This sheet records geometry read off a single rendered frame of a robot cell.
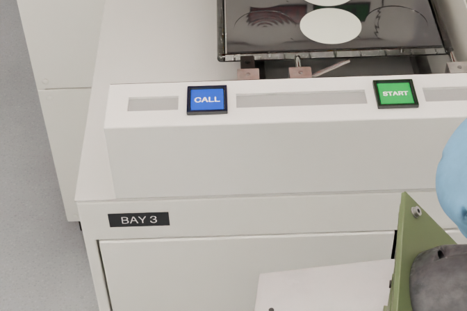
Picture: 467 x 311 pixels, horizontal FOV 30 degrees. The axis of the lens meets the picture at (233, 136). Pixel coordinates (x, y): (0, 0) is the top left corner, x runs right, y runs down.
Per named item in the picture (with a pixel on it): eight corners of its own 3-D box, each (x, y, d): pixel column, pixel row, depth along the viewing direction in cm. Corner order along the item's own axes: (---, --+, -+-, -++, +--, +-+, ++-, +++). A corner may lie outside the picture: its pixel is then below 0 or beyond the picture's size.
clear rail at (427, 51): (217, 58, 139) (216, 51, 138) (452, 51, 139) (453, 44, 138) (217, 64, 138) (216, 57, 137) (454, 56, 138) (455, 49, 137)
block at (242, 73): (237, 82, 136) (236, 67, 134) (258, 82, 136) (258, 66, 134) (238, 116, 130) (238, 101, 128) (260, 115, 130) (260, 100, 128)
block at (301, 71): (288, 80, 136) (288, 66, 134) (310, 80, 136) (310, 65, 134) (292, 114, 130) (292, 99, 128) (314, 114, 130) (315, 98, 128)
